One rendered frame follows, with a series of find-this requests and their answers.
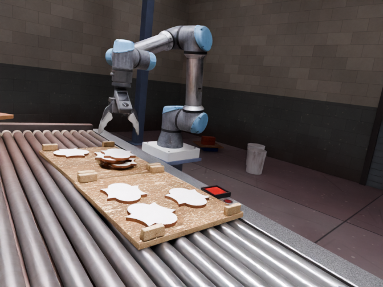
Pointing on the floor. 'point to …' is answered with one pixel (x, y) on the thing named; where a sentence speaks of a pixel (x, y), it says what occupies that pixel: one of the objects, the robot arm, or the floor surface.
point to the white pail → (255, 160)
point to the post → (147, 6)
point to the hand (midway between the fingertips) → (119, 135)
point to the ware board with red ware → (208, 144)
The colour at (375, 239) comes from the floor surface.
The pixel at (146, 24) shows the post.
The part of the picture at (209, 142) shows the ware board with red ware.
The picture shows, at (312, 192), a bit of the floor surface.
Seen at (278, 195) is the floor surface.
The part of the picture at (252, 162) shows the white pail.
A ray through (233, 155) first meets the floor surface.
